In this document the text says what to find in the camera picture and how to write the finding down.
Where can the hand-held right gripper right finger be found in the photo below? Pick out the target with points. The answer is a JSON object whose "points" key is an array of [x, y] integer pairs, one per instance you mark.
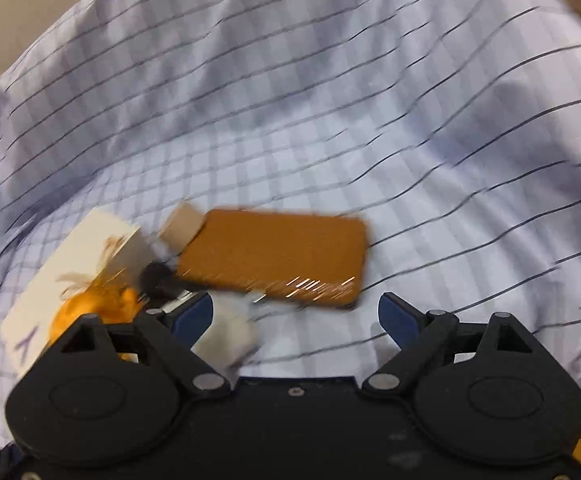
{"points": [[398, 322]]}

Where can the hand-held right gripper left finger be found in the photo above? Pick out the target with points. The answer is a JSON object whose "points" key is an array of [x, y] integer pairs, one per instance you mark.
{"points": [[193, 320]]}

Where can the white fluffy plush toy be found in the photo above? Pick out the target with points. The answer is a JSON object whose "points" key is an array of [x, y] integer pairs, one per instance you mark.
{"points": [[225, 332]]}

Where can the orange round plush toy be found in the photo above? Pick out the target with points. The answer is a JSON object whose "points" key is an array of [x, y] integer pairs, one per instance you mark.
{"points": [[95, 305]]}

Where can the small beige block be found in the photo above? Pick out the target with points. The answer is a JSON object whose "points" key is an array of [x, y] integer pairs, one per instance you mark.
{"points": [[183, 227]]}

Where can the brown leather wallet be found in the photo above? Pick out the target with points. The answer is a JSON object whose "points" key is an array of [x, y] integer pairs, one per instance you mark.
{"points": [[275, 260]]}

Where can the white cardboard box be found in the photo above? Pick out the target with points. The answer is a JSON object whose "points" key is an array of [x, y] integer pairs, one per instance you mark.
{"points": [[70, 280]]}

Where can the checked pale blue sheet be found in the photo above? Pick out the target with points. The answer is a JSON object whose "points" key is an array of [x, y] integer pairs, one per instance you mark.
{"points": [[345, 110]]}

